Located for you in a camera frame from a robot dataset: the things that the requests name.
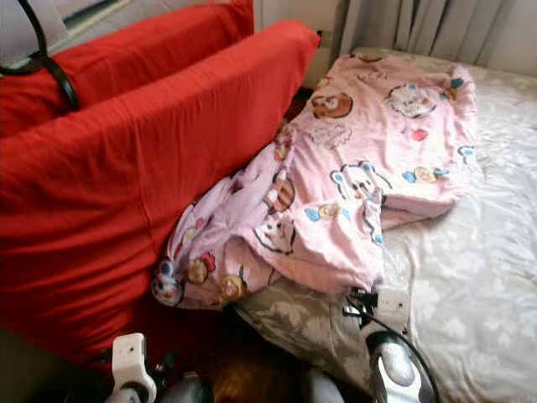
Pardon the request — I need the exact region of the grey robot left leg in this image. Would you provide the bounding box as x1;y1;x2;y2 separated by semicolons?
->
159;374;212;403

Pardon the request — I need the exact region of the grey robot leg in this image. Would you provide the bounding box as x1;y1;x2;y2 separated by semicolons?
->
300;368;347;403
159;374;212;403

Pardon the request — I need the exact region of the grey robot right leg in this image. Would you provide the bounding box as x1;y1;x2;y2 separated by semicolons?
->
300;368;347;403

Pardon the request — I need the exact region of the bed with beige floral sheet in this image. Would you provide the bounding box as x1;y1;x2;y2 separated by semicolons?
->
231;46;537;403

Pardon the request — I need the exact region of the pink cartoon print blanket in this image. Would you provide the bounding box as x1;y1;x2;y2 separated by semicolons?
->
151;52;483;310

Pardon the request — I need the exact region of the long red cushion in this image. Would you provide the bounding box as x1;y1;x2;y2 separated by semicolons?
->
0;18;321;366
0;0;255;139

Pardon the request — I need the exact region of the grey curtain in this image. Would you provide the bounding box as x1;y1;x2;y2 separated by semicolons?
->
340;0;537;76

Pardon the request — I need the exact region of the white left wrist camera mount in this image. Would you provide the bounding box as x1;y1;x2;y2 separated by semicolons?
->
112;333;157;403

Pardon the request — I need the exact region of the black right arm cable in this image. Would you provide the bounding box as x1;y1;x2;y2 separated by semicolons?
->
342;306;442;403

